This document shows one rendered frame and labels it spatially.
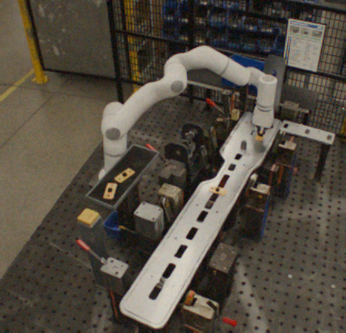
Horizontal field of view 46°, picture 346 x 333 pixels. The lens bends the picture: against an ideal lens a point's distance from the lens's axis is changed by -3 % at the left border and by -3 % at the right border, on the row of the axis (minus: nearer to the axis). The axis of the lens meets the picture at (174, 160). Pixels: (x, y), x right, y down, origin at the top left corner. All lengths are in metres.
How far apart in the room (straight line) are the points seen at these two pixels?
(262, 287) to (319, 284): 0.27
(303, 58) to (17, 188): 2.41
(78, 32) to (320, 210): 3.03
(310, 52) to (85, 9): 2.42
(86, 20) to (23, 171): 1.59
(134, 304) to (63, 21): 3.37
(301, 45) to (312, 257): 1.19
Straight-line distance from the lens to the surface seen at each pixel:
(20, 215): 3.38
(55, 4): 4.42
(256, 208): 1.94
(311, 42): 2.51
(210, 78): 2.65
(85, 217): 1.62
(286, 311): 1.92
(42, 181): 3.59
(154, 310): 1.54
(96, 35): 4.31
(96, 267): 1.84
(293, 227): 2.21
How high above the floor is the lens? 2.34
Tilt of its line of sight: 41 degrees down
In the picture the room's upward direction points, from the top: 2 degrees counter-clockwise
